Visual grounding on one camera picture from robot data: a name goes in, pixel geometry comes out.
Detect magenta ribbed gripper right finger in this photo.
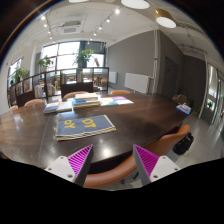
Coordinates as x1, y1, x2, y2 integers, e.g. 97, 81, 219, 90
133, 144, 180, 186

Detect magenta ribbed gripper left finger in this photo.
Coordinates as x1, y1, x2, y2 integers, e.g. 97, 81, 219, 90
46, 145, 94, 186

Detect blue towel with yellow letters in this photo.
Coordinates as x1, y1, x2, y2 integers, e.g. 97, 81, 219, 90
55, 115, 116, 141

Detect orange leather chair near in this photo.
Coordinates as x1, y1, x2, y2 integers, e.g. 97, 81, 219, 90
84, 125, 190, 189

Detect black bag on floor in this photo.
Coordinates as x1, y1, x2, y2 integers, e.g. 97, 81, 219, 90
173, 133, 194, 155

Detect white book on table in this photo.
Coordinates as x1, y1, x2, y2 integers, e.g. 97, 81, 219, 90
56, 101, 73, 112

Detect blue book on table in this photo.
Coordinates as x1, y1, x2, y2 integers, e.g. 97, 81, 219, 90
44, 102, 59, 113

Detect stack of books centre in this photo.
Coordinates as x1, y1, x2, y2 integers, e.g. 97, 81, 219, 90
73, 93, 99, 108

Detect blue book at table edge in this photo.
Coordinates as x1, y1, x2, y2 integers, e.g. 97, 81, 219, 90
177, 104, 191, 114

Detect orange chair far centre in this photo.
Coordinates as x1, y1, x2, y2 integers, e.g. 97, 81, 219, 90
63, 91, 88, 100

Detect orange chair far left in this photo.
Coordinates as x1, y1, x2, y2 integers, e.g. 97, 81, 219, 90
24, 99, 44, 106

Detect colourful magazines on table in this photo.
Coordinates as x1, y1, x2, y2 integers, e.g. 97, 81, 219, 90
100, 96, 132, 106

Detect orange chair far right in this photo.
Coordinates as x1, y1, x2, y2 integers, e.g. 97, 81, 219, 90
111, 90, 131, 95

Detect black shelf divider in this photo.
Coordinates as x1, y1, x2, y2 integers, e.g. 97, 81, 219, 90
8, 67, 109, 107

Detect potted plant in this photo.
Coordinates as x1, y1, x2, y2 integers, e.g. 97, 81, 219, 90
12, 67, 28, 83
38, 56, 53, 72
74, 49, 95, 68

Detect potted plant far left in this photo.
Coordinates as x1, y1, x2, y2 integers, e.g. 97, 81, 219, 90
12, 67, 28, 83

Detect potted plant centre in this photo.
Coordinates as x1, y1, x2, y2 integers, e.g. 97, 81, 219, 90
74, 49, 95, 68

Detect ceiling air conditioner unit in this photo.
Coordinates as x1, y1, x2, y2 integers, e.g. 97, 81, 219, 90
60, 21, 81, 35

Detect gold pendant lamp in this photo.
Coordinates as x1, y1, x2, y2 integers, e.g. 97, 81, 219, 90
154, 8, 176, 28

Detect white round ceiling lamp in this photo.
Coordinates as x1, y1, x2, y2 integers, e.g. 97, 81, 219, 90
121, 0, 150, 9

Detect white wall radiator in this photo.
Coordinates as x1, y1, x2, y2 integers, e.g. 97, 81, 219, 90
124, 73, 149, 93

